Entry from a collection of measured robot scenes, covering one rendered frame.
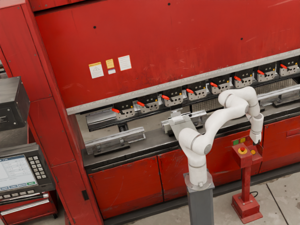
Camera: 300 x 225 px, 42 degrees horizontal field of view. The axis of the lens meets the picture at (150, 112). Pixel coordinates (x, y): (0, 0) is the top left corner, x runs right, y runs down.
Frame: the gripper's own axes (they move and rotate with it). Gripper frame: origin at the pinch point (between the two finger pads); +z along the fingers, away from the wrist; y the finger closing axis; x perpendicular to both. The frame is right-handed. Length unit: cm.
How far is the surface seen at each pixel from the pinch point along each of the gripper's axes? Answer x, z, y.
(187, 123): -44, -13, -32
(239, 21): 8, -85, -46
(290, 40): 49, -58, -39
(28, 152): -157, -82, 6
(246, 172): -7.5, 32.2, 3.7
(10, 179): -174, -63, 4
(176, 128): -55, -14, -30
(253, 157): -2.3, 13.6, 3.4
